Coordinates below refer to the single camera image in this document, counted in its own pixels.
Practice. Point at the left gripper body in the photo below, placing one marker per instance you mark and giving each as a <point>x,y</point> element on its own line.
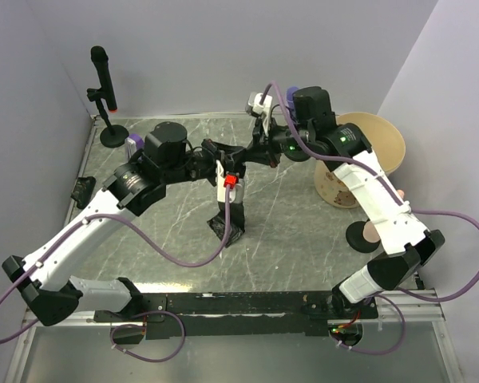
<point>201,164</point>

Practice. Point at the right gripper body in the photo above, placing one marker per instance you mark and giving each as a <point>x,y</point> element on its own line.
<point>277,140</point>

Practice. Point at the black trash bag roll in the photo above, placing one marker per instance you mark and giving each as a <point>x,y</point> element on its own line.
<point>236,213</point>

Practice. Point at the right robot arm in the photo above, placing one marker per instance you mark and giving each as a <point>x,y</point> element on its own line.
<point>375,207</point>

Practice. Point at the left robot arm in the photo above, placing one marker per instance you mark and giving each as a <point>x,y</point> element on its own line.
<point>45,278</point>

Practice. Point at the purple microphone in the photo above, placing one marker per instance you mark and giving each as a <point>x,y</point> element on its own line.
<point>290,97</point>

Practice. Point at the purple metronome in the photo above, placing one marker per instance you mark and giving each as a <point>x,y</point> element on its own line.
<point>133,143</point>

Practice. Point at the black microphone stand left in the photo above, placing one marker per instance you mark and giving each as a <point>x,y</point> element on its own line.
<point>113,135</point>

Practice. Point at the black microphone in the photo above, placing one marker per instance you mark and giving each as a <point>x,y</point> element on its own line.
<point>100,60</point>

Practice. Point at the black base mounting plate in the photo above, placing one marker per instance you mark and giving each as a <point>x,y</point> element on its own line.
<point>240,313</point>

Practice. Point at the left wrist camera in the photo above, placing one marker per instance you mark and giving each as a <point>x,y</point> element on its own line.
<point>229,187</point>

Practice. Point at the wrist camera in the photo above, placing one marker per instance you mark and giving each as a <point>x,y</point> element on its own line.
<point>229,187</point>
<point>257,108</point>

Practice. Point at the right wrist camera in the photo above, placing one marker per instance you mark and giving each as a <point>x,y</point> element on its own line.
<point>257,108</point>

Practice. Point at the aluminium rail frame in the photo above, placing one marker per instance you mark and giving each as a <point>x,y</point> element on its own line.
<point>210,253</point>

